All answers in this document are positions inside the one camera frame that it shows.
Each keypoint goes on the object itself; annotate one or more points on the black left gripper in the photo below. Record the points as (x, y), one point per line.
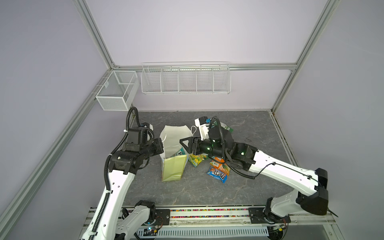
(158, 144)

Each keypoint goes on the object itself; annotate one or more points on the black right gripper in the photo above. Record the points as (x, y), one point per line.
(196, 142)

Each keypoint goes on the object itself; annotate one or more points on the pink-teal Fox's candy packet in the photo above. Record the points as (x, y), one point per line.
(181, 152)

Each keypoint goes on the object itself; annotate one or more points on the white and green paper bag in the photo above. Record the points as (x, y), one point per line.
(175, 157)

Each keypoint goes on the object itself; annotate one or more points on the blue M&M's packet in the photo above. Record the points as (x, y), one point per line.
(217, 174)

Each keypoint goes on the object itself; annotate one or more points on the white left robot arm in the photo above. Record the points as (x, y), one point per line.
(131, 155)

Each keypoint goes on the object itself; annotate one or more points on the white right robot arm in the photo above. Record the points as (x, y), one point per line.
(309, 194)

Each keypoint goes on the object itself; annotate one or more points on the yellow-green Fox's candy packet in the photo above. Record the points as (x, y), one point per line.
(195, 160)

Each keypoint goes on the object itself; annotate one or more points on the green Fox's candy packet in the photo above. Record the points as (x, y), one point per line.
(228, 128)

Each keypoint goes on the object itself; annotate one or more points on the orange Fox's candy packet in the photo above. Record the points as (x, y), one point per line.
(219, 164)

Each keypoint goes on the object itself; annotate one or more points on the small white mesh basket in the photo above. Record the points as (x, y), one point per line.
(118, 91)

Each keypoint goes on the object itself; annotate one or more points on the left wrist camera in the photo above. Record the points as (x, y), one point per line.
(150, 128)

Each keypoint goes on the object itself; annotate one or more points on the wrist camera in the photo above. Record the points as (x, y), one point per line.
(202, 125)
(150, 128)

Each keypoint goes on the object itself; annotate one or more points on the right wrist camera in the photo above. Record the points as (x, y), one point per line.
(202, 125)

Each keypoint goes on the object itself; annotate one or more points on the long white wire shelf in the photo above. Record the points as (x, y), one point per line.
(186, 78)

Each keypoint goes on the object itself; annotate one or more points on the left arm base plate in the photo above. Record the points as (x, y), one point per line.
(159, 216)

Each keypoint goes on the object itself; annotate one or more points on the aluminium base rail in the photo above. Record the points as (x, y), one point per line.
(220, 216)

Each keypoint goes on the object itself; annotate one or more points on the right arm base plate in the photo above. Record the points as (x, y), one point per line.
(257, 216)

